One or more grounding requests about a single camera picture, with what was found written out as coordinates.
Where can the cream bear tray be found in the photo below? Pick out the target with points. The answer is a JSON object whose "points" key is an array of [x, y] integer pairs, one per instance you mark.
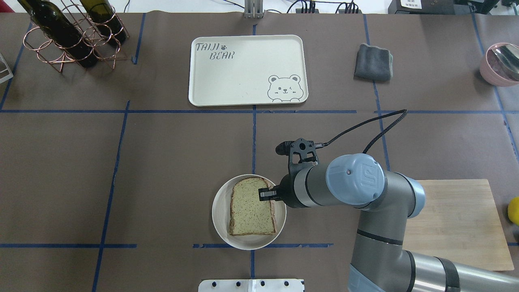
{"points": [[247, 70]]}

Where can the dark wine bottle one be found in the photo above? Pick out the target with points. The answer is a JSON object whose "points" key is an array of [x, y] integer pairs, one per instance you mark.
{"points": [[57, 27]]}

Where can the wooden cutting board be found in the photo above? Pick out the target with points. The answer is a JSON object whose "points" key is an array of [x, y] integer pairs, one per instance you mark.
{"points": [[460, 222]]}

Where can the black computer box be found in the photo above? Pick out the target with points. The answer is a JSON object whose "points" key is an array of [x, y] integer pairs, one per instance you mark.
{"points": [[430, 7]]}

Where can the pink bowl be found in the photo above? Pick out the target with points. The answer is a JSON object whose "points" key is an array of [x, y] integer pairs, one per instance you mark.
{"points": [[490, 69]]}

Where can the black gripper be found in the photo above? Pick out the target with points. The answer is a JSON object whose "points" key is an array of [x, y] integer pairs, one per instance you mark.
{"points": [[285, 192]]}

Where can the metal scoop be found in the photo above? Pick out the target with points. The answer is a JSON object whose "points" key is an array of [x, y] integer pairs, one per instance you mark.
{"points": [[508, 60]]}

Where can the copper wire bottle rack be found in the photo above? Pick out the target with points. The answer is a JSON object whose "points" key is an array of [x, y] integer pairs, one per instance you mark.
{"points": [[83, 32]]}

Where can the white round plate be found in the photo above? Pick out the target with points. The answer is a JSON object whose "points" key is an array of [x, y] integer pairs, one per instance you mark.
{"points": [[221, 218]]}

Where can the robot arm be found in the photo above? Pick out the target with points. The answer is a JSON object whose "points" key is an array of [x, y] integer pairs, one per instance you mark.
{"points": [[386, 201]]}

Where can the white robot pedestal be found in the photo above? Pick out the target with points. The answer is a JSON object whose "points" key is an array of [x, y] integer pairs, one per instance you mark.
{"points": [[252, 285]]}

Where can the bread slice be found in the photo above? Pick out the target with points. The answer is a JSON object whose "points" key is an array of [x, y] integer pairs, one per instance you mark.
{"points": [[248, 214]]}

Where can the grey folded cloth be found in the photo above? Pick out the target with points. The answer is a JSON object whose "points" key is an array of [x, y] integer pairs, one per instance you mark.
{"points": [[374, 63]]}

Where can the dark wine bottle two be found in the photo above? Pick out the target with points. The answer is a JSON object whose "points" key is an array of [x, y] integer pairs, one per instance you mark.
{"points": [[109, 25]]}

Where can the yellow lemon right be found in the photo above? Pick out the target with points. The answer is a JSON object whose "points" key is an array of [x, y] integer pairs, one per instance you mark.
{"points": [[513, 210]]}

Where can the white wire cup rack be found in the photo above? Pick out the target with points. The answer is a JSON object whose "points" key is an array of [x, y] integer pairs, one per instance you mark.
{"points": [[6, 73]]}

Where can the aluminium frame post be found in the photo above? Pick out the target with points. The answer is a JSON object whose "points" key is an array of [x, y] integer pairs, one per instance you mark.
{"points": [[253, 9]]}

